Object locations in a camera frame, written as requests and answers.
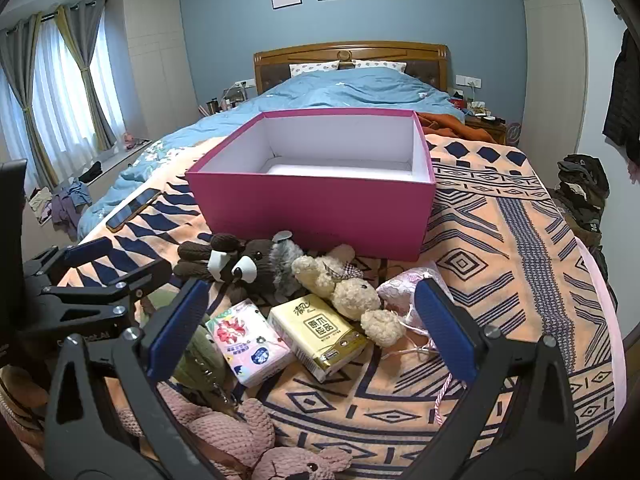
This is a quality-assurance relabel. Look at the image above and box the orange patterned blanket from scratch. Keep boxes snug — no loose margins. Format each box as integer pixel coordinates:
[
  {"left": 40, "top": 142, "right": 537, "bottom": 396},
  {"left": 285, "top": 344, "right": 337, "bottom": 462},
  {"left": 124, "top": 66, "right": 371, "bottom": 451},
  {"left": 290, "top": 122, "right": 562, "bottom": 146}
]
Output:
[{"left": 0, "top": 125, "right": 619, "bottom": 480}]

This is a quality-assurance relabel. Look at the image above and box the black smartphone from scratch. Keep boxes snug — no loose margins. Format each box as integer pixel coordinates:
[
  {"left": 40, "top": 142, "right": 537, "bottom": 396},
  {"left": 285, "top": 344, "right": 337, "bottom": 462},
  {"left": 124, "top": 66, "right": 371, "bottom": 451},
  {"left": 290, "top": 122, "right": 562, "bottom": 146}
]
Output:
[{"left": 106, "top": 187, "right": 162, "bottom": 234}]

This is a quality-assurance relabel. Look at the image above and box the pile of dark clothes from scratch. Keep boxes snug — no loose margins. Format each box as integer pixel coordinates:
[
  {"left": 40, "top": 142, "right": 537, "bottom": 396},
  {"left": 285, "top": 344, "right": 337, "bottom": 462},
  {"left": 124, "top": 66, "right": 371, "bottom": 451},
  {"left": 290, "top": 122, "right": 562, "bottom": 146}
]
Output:
[{"left": 552, "top": 154, "right": 611, "bottom": 247}]

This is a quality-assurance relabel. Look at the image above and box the brown raccoon plush toy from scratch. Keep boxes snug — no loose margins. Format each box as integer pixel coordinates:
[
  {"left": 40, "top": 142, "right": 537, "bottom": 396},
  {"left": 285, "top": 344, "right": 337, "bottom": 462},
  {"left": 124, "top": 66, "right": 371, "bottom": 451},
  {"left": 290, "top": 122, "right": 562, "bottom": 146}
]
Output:
[{"left": 172, "top": 231, "right": 306, "bottom": 302}]

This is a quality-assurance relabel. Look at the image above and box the rust orange cloth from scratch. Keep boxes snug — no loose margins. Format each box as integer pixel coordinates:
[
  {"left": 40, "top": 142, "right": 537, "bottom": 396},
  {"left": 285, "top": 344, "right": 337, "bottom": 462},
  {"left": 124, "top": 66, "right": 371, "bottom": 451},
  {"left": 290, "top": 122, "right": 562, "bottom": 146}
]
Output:
[{"left": 417, "top": 111, "right": 506, "bottom": 145}]

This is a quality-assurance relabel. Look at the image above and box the cluttered bedside table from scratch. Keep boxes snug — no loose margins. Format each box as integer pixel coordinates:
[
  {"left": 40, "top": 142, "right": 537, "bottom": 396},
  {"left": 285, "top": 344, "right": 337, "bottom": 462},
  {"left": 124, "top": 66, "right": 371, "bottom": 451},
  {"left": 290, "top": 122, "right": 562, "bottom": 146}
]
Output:
[{"left": 197, "top": 80, "right": 257, "bottom": 119}]

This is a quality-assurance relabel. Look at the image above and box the pink cardboard box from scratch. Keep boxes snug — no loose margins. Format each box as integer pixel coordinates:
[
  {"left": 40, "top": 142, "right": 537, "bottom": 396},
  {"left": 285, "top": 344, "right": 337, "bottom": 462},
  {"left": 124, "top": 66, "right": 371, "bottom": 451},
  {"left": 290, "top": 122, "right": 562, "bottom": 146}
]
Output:
[{"left": 185, "top": 108, "right": 438, "bottom": 263}]

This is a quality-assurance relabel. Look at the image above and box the pink embroidered drawstring pouch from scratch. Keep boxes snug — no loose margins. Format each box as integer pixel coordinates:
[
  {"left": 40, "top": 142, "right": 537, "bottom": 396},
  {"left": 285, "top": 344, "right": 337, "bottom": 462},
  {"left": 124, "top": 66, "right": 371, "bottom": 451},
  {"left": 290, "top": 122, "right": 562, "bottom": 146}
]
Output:
[{"left": 376, "top": 266, "right": 451, "bottom": 427}]

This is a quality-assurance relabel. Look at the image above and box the grey and yellow curtain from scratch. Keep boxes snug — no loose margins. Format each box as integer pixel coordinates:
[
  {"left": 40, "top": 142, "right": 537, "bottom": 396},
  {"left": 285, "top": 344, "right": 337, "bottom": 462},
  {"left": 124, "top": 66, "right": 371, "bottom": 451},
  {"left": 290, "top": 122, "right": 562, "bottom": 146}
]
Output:
[
  {"left": 0, "top": 15, "right": 62, "bottom": 192},
  {"left": 55, "top": 2, "right": 127, "bottom": 152}
]

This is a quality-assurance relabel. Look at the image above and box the person's left forearm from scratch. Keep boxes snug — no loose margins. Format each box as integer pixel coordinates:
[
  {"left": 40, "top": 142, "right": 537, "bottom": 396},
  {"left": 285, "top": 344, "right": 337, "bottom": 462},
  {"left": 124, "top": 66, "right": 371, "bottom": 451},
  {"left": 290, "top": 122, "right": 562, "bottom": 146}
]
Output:
[{"left": 0, "top": 364, "right": 52, "bottom": 461}]

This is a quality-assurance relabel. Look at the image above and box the pink floral tissue pack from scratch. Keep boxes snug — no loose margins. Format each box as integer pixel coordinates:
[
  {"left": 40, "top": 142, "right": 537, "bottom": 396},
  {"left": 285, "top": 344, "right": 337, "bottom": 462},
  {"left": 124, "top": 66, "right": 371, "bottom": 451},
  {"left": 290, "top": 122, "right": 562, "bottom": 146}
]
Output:
[{"left": 206, "top": 298, "right": 296, "bottom": 389}]

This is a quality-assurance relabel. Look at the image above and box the wooden nightstand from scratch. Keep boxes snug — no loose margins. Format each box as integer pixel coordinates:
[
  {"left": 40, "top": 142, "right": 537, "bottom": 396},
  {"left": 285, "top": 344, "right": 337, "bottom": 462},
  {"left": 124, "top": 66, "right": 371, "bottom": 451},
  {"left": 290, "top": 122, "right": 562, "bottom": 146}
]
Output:
[{"left": 462, "top": 114, "right": 509, "bottom": 147}]

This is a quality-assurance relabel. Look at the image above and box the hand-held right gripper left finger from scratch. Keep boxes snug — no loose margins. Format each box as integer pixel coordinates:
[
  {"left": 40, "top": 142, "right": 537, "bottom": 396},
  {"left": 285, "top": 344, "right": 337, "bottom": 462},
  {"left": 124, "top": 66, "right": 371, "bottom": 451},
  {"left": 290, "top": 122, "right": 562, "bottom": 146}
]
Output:
[{"left": 44, "top": 277, "right": 212, "bottom": 480}]

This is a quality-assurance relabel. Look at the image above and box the wooden bed headboard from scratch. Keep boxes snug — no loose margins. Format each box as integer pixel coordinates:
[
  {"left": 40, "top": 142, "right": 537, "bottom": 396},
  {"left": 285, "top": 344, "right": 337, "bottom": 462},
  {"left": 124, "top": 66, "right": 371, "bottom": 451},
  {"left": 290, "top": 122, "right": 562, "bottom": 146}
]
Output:
[{"left": 253, "top": 42, "right": 451, "bottom": 97}]

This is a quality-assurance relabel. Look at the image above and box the white sheer curtain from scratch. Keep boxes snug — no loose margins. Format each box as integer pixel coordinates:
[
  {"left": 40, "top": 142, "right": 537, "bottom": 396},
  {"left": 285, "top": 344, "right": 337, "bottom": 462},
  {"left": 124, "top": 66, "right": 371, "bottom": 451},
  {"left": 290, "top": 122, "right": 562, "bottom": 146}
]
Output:
[{"left": 0, "top": 7, "right": 121, "bottom": 196}]

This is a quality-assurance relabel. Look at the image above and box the pink knitted plush bear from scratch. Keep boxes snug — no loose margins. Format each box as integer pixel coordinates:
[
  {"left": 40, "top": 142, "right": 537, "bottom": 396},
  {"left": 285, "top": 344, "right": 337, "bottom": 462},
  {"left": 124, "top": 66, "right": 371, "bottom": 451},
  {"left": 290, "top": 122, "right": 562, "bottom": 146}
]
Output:
[{"left": 117, "top": 382, "right": 354, "bottom": 480}]

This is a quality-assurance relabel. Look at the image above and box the black garment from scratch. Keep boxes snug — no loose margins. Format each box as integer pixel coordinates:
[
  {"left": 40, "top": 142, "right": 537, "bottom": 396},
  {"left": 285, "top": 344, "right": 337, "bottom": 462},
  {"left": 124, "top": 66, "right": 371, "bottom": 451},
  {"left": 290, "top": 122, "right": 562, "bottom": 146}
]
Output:
[{"left": 77, "top": 160, "right": 104, "bottom": 184}]

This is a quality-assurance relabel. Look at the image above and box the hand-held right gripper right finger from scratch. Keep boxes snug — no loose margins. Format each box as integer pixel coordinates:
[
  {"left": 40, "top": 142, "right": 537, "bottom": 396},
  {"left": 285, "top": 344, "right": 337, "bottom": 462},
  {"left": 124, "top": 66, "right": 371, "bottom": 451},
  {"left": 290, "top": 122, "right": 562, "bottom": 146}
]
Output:
[{"left": 400, "top": 277, "right": 579, "bottom": 480}]

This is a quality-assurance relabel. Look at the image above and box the yellow tissue pack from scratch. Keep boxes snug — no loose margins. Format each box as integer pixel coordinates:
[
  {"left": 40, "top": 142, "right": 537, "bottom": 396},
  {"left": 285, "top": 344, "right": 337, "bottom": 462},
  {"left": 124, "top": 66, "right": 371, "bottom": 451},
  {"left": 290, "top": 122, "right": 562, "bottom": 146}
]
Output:
[{"left": 268, "top": 294, "right": 370, "bottom": 385}]

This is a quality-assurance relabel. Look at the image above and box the clothes heap on floor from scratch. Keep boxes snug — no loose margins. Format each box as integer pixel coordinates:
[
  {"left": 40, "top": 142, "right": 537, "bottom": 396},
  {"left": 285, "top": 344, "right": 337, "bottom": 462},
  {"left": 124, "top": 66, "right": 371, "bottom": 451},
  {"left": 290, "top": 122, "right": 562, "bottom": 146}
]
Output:
[{"left": 27, "top": 177, "right": 94, "bottom": 234}]

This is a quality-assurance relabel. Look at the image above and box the blue floral duvet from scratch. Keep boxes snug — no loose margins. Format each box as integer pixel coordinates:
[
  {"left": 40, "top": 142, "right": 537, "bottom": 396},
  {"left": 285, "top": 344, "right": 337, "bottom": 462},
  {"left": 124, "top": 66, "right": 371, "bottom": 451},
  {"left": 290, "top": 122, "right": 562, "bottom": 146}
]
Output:
[{"left": 77, "top": 66, "right": 467, "bottom": 242}]

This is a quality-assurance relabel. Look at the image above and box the pink bed sheet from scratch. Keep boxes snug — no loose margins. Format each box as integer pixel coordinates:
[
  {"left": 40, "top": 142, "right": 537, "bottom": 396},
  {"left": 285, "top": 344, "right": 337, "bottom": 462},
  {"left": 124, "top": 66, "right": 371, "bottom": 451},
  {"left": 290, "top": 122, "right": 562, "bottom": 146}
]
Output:
[{"left": 575, "top": 240, "right": 627, "bottom": 413}]

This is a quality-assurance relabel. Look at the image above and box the black hanging jacket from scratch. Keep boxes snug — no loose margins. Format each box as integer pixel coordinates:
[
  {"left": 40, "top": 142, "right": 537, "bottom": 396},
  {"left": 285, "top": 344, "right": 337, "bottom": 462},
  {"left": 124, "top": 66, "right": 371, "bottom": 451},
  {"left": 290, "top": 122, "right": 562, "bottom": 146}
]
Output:
[{"left": 602, "top": 27, "right": 640, "bottom": 172}]

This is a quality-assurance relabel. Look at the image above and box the cream teddy bear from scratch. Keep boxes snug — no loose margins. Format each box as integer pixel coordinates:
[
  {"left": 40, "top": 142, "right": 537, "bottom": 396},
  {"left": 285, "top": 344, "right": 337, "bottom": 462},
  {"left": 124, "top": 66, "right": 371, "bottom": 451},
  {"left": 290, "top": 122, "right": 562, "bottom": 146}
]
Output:
[{"left": 291, "top": 243, "right": 406, "bottom": 349}]

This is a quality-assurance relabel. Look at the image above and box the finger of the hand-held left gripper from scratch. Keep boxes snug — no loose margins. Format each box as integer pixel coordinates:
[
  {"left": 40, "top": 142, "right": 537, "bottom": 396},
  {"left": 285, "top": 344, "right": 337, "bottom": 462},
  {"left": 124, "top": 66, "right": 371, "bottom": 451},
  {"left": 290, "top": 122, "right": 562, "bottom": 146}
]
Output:
[
  {"left": 22, "top": 236, "right": 115, "bottom": 282},
  {"left": 42, "top": 258, "right": 174, "bottom": 312}
]

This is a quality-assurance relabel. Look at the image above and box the white patterned pillow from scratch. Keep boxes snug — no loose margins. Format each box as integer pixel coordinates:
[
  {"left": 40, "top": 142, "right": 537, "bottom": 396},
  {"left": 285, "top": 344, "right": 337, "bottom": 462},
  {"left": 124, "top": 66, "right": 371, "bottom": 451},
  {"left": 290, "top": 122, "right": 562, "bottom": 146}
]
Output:
[
  {"left": 290, "top": 61, "right": 341, "bottom": 77},
  {"left": 352, "top": 59, "right": 407, "bottom": 72}
]

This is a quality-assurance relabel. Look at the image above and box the green plush toy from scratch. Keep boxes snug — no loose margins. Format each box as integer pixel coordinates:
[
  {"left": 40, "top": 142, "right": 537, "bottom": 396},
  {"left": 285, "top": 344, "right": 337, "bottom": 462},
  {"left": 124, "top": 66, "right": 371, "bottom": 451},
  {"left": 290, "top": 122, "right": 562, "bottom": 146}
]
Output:
[{"left": 172, "top": 326, "right": 236, "bottom": 406}]

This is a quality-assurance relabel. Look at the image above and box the beige wardrobe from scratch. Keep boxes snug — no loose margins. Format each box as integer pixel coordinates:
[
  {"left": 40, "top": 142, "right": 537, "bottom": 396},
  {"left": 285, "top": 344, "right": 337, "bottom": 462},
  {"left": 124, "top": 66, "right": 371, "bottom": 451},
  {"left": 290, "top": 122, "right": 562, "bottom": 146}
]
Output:
[
  {"left": 517, "top": 0, "right": 587, "bottom": 197},
  {"left": 106, "top": 0, "right": 202, "bottom": 142}
]

